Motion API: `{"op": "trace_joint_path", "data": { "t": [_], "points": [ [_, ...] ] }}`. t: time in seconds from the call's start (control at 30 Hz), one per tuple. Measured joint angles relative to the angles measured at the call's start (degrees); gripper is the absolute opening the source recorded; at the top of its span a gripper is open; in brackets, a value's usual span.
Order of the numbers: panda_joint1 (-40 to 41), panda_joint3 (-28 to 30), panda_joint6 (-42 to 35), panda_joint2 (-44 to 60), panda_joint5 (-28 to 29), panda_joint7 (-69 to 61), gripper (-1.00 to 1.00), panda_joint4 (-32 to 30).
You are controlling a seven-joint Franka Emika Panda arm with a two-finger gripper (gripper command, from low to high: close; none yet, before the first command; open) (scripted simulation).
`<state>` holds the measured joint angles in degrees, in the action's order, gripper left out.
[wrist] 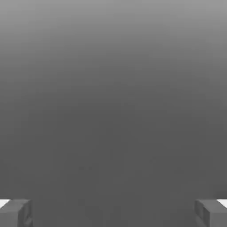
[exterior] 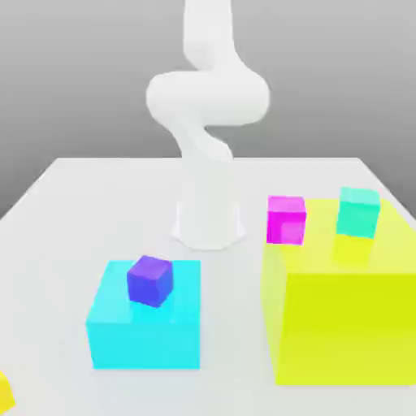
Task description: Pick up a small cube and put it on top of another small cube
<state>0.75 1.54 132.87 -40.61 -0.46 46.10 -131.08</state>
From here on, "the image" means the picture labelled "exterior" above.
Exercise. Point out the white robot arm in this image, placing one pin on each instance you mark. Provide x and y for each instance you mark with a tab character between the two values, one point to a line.
208	97

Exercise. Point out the small magenta cube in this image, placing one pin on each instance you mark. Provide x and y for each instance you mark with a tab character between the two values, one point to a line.
286	221

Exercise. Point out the small purple cube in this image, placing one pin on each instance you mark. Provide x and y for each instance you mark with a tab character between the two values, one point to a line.
148	286

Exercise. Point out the small teal cube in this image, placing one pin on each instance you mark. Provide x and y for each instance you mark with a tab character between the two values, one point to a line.
357	214

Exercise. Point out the small yellow cube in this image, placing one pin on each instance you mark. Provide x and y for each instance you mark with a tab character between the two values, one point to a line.
5	395

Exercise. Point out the large cyan box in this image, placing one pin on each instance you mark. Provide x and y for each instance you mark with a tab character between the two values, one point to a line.
146	341

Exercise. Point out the large yellow-green box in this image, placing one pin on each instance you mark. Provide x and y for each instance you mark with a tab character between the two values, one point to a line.
344	325

